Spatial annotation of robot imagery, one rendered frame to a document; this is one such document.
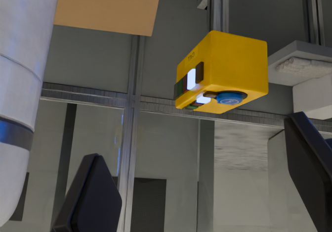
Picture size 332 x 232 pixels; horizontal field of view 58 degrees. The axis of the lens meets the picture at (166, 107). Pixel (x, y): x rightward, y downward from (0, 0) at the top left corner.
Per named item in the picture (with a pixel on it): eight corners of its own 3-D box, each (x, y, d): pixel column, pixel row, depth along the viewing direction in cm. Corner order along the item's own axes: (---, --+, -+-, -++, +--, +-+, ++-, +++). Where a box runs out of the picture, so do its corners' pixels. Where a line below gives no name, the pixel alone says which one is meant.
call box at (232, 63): (221, 66, 63) (221, 115, 61) (176, 58, 60) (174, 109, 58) (268, 32, 48) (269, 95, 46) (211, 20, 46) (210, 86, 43)
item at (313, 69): (317, 72, 92) (317, 79, 91) (273, 66, 89) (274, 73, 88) (339, 62, 84) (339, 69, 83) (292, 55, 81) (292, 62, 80)
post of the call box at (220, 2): (221, 0, 59) (220, 59, 56) (207, -3, 58) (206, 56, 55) (228, -9, 56) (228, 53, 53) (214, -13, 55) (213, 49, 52)
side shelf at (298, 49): (331, 85, 111) (331, 93, 110) (245, 70, 101) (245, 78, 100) (396, 62, 89) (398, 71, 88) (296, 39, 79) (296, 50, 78)
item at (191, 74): (190, 72, 51) (190, 89, 51) (187, 72, 51) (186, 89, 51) (195, 69, 49) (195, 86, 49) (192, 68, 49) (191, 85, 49)
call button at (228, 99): (234, 97, 50) (234, 107, 50) (212, 94, 49) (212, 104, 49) (247, 90, 47) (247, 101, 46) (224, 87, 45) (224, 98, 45)
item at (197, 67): (198, 66, 48) (197, 84, 48) (194, 66, 48) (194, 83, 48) (204, 61, 46) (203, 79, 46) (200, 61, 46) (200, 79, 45)
